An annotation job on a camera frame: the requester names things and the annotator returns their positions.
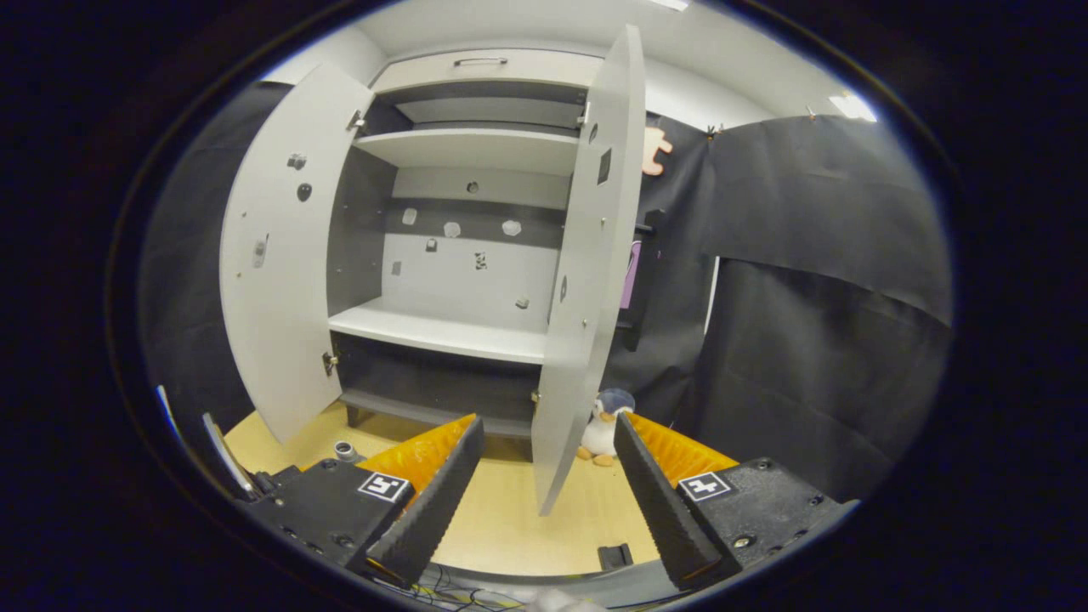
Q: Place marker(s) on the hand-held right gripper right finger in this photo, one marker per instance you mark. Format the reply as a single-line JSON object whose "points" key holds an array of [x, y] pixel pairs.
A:
{"points": [[663, 510]]}

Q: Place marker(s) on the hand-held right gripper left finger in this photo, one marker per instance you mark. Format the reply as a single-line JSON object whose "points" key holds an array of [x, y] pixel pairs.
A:
{"points": [[429, 518]]}

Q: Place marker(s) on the silver bottle with pink label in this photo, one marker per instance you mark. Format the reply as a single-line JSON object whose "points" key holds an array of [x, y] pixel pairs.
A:
{"points": [[345, 452]]}

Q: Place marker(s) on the white cabinet door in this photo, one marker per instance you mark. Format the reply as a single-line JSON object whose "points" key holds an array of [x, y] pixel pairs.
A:
{"points": [[586, 297], [272, 297]]}

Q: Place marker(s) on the white cabinet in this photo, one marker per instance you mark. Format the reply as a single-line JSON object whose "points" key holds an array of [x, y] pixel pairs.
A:
{"points": [[467, 149]]}

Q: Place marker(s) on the white cabinet drawer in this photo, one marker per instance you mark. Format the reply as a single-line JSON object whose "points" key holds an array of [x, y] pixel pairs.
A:
{"points": [[408, 75]]}

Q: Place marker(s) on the small black block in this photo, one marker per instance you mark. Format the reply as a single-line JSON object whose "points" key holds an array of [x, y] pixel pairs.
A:
{"points": [[615, 557]]}

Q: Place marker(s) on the penguin plush toy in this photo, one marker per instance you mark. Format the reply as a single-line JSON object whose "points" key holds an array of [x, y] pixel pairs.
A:
{"points": [[602, 433]]}

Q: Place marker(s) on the black backdrop cloth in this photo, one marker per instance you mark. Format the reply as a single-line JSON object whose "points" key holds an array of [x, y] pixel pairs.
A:
{"points": [[807, 340], [183, 255]]}

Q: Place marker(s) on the large ceiling light panel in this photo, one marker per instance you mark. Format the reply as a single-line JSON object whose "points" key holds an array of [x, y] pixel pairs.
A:
{"points": [[671, 4]]}

